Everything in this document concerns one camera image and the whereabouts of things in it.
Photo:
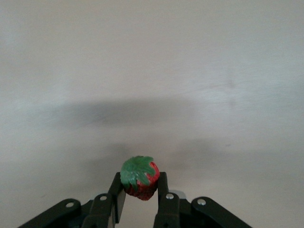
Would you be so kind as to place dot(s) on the red strawberry green calyx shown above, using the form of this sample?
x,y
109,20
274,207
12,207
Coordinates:
x,y
142,185

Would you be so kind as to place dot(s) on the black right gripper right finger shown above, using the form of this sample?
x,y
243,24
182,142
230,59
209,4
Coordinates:
x,y
166,206

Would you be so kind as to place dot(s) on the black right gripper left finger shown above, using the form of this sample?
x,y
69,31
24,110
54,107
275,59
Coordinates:
x,y
114,190

